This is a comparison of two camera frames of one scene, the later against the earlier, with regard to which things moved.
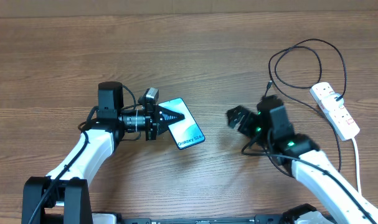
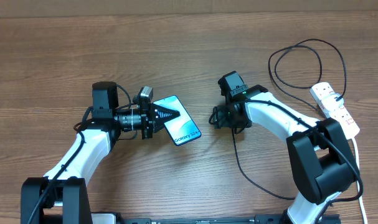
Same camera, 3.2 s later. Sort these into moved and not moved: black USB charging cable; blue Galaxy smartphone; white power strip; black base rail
Moved: black USB charging cable; blue Galaxy smartphone
Not moved: black base rail; white power strip
